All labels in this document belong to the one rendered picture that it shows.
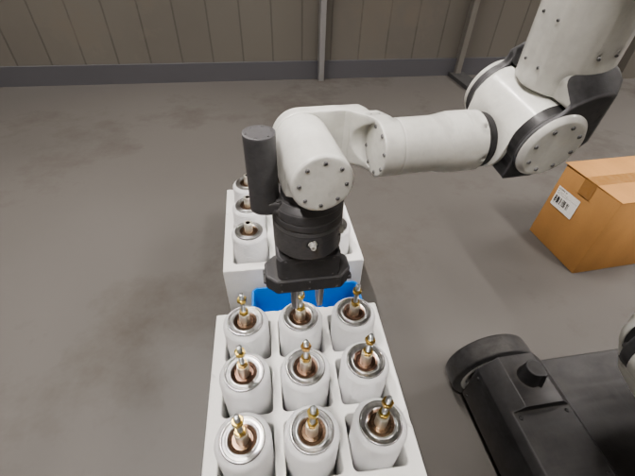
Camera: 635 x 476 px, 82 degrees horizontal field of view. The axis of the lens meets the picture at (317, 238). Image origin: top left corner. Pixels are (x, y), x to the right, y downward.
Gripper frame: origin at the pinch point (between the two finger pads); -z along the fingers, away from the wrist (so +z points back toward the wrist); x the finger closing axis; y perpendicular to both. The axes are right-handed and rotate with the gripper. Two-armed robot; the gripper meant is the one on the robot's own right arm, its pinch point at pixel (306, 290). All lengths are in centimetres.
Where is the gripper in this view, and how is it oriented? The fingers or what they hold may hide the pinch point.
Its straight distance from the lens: 56.6
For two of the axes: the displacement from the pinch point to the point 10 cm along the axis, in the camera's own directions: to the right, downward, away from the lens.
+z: 0.3, -7.4, -6.7
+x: -9.9, 0.9, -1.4
